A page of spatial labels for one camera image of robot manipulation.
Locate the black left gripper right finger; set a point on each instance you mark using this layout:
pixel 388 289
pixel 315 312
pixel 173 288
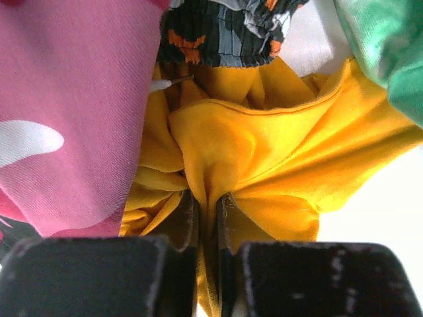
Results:
pixel 261 276

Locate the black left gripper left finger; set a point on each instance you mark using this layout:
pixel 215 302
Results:
pixel 153 275

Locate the yellow cloth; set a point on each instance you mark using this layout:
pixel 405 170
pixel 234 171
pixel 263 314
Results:
pixel 288 148

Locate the pink camouflage cloth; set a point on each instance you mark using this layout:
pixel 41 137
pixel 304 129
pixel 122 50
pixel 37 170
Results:
pixel 75 77

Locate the orange black camouflage cloth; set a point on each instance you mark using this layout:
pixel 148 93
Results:
pixel 225 33

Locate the green tie-dye cloth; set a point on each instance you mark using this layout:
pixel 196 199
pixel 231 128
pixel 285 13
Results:
pixel 386 39

